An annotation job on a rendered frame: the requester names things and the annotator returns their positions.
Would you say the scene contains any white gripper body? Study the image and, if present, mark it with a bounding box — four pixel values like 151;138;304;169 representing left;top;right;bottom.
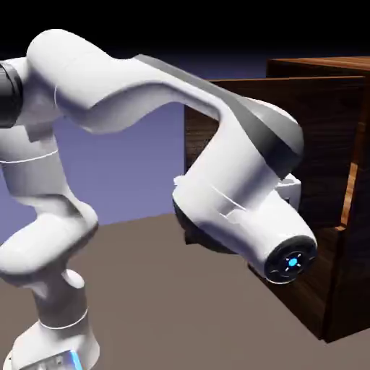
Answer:
275;173;302;212

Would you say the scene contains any dark wooden cabinet door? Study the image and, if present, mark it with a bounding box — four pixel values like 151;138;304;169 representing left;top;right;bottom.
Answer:
184;75;366;247
247;225;347;344

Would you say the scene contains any dark wooden cabinet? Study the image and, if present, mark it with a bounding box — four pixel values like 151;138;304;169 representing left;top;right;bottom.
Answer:
184;56;370;344

